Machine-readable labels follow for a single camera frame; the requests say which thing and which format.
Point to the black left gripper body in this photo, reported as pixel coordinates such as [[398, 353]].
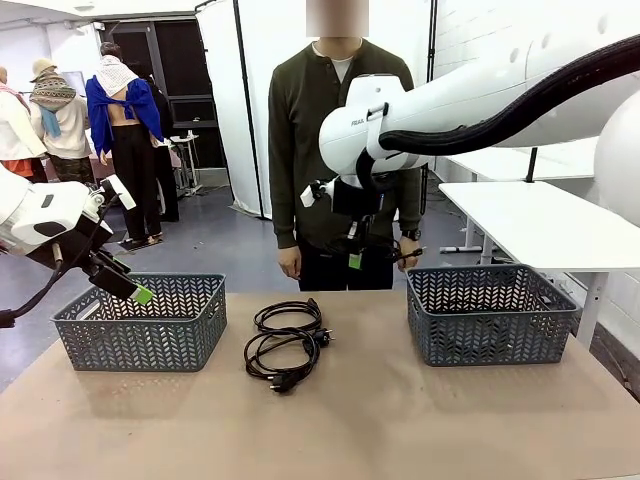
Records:
[[85, 245]]

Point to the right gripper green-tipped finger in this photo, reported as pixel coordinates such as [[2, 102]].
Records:
[[367, 232], [355, 260]]

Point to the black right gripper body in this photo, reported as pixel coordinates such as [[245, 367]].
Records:
[[357, 197]]

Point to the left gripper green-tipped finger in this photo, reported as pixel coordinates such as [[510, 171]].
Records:
[[116, 261], [120, 286]]

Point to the person's right forearm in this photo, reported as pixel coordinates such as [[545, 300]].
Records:
[[285, 210]]

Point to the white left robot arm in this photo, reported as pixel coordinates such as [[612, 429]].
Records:
[[40, 215]]

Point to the person's left forearm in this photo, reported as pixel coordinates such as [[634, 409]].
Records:
[[410, 210]]

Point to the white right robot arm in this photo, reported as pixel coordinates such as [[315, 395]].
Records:
[[450, 105]]

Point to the person's left hand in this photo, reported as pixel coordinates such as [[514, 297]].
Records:
[[409, 255]]

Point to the person's right hand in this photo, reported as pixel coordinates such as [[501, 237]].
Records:
[[290, 262]]

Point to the black wristwatch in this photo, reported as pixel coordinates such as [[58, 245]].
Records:
[[410, 234]]

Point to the grey plastic lattice basket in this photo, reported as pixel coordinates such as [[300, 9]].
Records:
[[490, 340], [150, 345]]

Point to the table with pink cloth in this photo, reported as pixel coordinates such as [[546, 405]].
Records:
[[100, 165]]

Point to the person in green shirt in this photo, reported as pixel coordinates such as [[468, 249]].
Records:
[[300, 125]]

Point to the mannequin with blue shirt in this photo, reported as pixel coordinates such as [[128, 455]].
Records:
[[125, 130]]

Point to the mannequin with patterned scarf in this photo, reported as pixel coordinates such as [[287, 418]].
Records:
[[60, 120]]

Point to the mannequin in white coat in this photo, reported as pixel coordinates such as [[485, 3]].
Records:
[[15, 130]]

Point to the small white desk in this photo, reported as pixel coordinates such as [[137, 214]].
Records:
[[187, 141]]

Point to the white table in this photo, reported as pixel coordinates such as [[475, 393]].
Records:
[[500, 165], [540, 225]]

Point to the black backdrop stand pole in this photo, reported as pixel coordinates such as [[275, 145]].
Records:
[[247, 100]]

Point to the white backdrop curtain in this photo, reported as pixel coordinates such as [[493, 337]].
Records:
[[225, 100]]

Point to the black double door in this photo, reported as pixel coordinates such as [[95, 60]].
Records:
[[185, 55]]

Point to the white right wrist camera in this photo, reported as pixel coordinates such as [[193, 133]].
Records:
[[312, 195]]

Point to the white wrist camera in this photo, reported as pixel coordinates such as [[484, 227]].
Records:
[[312, 195], [120, 192]]

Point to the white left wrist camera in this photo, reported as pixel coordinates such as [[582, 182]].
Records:
[[120, 192]]

